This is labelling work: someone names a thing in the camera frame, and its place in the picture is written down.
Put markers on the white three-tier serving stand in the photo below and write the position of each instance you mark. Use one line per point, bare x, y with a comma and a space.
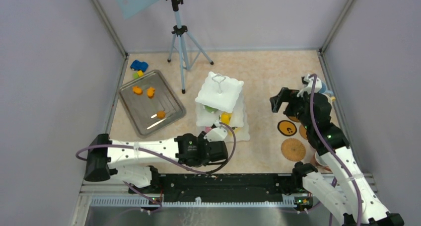
226, 94

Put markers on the plain brown round coaster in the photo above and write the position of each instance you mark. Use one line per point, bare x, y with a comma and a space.
303, 132

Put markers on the green yellow block toy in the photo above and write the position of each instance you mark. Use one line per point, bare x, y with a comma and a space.
138, 74

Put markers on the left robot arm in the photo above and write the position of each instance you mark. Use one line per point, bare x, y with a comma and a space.
133, 162

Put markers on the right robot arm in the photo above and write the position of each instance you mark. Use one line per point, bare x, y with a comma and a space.
356, 204

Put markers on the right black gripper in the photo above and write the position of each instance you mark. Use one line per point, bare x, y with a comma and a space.
286, 95

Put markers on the light blue tripod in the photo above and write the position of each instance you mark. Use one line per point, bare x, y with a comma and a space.
178, 43

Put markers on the green swirl roll cake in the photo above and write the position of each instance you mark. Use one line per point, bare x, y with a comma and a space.
210, 109

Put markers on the light blue ceramic cup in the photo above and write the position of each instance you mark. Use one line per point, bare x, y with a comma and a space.
324, 90

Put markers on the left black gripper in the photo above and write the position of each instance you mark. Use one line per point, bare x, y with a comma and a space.
201, 138

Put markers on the metal baking tray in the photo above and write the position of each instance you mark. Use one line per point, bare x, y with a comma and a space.
142, 110

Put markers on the orange pastry toy left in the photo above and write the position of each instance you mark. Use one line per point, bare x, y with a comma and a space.
137, 90

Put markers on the black orange round coaster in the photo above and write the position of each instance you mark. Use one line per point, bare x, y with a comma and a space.
287, 128

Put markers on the white mug red handle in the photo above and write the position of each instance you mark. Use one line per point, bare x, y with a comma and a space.
317, 161

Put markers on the yellow white cake toy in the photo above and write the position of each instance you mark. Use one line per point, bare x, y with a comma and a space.
235, 129

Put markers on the dark wooden round saucer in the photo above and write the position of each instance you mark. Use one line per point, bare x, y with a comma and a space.
294, 119

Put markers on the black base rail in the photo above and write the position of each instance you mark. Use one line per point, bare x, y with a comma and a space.
228, 190

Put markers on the yellow cake slice toy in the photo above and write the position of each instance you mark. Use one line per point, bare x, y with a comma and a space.
225, 117

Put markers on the orange round pastry toy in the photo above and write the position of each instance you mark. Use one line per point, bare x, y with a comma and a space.
161, 114

